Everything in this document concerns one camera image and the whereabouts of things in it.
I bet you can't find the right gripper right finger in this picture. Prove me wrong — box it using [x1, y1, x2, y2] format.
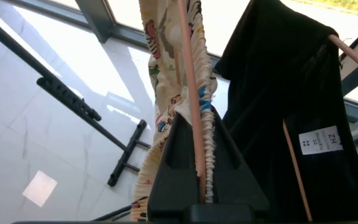
[183, 107, 270, 222]

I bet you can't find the black garment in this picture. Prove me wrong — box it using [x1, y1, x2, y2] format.
[214, 0, 358, 222]

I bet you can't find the black clothes rack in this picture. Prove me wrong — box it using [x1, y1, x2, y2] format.
[0, 9, 152, 222]

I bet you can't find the window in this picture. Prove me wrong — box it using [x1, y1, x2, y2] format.
[7, 0, 358, 124]

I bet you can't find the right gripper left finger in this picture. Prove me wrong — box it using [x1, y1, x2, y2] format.
[147, 111, 203, 222]

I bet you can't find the cream printed garment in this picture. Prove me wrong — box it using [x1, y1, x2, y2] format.
[130, 0, 219, 222]

